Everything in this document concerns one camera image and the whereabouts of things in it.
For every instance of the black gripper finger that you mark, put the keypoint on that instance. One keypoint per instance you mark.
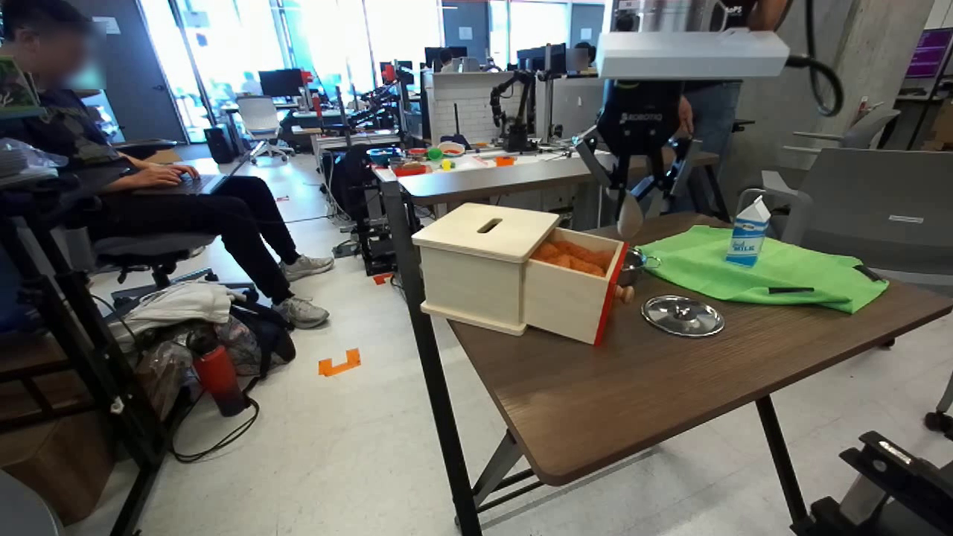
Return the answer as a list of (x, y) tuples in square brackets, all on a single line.
[(599, 169), (671, 177)]

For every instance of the black metal stand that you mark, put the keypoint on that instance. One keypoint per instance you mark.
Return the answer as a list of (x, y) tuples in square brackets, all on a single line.
[(93, 368)]

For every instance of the small black robot arm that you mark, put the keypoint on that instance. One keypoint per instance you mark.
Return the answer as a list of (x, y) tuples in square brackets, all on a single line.
[(516, 108)]

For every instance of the black office chair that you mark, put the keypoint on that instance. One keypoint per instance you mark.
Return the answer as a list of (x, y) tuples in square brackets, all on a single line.
[(151, 249)]

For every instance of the wooden drawer with orange front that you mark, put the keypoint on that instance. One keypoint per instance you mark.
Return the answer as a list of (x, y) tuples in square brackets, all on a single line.
[(568, 298)]

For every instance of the black backpack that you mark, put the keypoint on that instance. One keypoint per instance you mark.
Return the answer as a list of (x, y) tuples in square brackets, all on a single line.
[(264, 332)]

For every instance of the black table leg frame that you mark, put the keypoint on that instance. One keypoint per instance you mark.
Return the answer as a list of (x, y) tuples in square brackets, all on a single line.
[(437, 396)]

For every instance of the white cloth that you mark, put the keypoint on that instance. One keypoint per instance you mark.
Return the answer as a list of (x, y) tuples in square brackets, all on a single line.
[(181, 301)]

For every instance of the green cloth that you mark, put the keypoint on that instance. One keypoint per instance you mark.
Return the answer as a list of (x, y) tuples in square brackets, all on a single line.
[(694, 264)]

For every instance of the red water bottle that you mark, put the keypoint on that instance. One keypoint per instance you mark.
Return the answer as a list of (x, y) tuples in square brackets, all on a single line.
[(219, 377)]

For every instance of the light wooden drawer cabinet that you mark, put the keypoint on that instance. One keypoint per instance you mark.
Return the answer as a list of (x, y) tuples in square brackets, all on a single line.
[(477, 277)]

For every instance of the seated person in dark clothes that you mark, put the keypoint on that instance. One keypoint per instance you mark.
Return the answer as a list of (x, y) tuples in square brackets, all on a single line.
[(228, 212)]

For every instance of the white office chair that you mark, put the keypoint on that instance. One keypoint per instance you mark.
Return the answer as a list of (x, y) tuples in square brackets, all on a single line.
[(260, 118)]

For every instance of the grey chair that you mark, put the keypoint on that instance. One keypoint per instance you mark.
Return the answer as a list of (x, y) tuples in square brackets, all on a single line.
[(875, 197)]

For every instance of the grey desk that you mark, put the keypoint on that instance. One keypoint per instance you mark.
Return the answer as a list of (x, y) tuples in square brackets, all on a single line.
[(496, 177)]

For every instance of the black metal base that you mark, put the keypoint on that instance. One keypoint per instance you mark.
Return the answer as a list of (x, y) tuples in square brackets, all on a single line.
[(895, 477)]

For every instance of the brown cardboard box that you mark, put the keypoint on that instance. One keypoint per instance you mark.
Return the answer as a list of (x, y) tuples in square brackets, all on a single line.
[(60, 477)]

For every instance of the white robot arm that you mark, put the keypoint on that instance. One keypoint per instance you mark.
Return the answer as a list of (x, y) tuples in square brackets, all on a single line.
[(694, 54)]

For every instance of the person's head behind monitors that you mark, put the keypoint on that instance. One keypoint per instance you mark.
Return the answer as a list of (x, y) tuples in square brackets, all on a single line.
[(584, 58)]

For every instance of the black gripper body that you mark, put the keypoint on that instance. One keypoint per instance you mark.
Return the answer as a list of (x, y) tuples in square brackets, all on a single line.
[(644, 119)]

